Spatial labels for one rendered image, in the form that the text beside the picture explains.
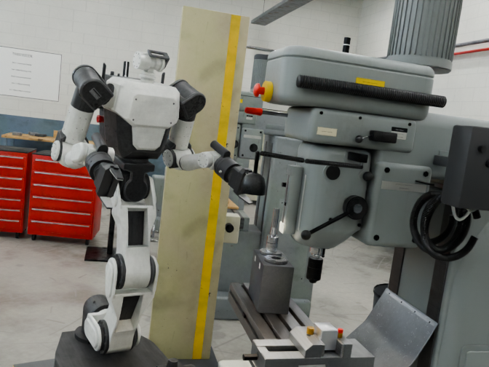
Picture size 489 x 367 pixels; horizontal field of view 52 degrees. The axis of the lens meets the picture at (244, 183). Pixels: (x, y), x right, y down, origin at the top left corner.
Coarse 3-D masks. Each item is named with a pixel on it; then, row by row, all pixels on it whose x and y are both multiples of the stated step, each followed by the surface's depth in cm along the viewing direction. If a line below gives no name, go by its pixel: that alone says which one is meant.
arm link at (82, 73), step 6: (78, 72) 188; (84, 72) 187; (90, 72) 187; (78, 78) 186; (84, 78) 183; (78, 84) 185; (78, 90) 185; (78, 96) 186; (72, 102) 188; (78, 102) 186; (84, 102) 186; (78, 108) 187; (84, 108) 188; (90, 108) 189
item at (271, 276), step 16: (256, 256) 202; (272, 256) 196; (256, 272) 199; (272, 272) 189; (288, 272) 189; (256, 288) 196; (272, 288) 189; (288, 288) 190; (256, 304) 193; (272, 304) 190; (288, 304) 191
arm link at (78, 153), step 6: (78, 144) 173; (84, 144) 172; (72, 150) 177; (78, 150) 172; (84, 150) 170; (72, 156) 176; (78, 156) 171; (84, 156) 171; (72, 162) 177; (78, 162) 176
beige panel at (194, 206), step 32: (192, 32) 309; (224, 32) 313; (192, 64) 312; (224, 64) 316; (224, 96) 319; (224, 128) 322; (192, 192) 324; (224, 192) 329; (160, 224) 325; (192, 224) 327; (224, 224) 332; (160, 256) 325; (192, 256) 330; (160, 288) 329; (192, 288) 334; (160, 320) 332; (192, 320) 337; (192, 352) 341
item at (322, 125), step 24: (288, 120) 160; (312, 120) 142; (336, 120) 143; (360, 120) 145; (384, 120) 147; (408, 120) 149; (336, 144) 145; (360, 144) 146; (384, 144) 148; (408, 144) 149
